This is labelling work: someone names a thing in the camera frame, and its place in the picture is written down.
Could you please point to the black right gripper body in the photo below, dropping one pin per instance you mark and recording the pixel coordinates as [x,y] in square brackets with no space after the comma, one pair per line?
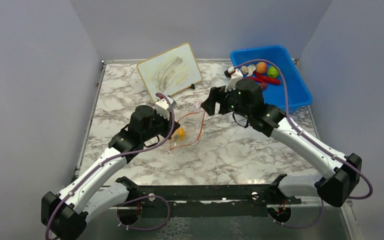
[229,100]

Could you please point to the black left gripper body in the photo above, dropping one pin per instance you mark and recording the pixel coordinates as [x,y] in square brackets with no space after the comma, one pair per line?
[159,126]

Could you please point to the clear zip bag orange zipper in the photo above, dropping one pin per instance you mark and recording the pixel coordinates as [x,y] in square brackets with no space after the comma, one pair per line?
[192,120]

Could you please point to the yellow bell pepper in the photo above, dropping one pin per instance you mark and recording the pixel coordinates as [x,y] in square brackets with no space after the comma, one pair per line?
[178,135]

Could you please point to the garlic bulb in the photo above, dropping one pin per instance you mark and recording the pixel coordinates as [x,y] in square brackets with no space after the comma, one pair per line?
[244,69]

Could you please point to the red grape bunch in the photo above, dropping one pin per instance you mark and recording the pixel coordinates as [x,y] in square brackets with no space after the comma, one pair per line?
[263,85]

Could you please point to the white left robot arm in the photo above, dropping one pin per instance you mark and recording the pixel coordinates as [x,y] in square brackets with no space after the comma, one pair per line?
[67,213]

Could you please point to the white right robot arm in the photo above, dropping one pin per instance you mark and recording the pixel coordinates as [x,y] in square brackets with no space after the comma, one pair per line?
[337,173]

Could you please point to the red white staple box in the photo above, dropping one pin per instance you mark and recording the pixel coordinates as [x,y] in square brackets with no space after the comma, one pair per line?
[197,104]

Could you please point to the red chili pepper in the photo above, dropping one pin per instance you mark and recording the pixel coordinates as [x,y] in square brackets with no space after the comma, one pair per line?
[256,79]
[266,79]

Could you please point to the white mushroom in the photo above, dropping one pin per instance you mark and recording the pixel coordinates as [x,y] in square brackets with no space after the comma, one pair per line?
[251,69]

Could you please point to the peach fruit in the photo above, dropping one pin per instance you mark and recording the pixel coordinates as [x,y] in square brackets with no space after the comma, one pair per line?
[261,67]

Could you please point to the green lime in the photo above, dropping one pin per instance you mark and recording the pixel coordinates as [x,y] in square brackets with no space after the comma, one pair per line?
[272,72]

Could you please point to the blue plastic bin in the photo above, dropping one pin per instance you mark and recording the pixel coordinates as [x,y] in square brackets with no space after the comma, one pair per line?
[298,93]

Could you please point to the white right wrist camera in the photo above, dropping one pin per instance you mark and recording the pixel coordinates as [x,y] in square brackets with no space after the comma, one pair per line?
[234,75]

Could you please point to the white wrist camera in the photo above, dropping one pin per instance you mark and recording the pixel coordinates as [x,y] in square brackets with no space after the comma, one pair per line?
[234,75]
[162,107]

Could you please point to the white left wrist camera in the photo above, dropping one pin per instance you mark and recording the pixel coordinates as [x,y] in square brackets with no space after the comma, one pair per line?
[162,107]

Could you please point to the small whiteboard yellow frame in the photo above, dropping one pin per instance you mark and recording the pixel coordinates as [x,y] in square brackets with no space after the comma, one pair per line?
[170,72]

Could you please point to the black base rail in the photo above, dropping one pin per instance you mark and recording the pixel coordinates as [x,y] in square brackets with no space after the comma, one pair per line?
[202,201]

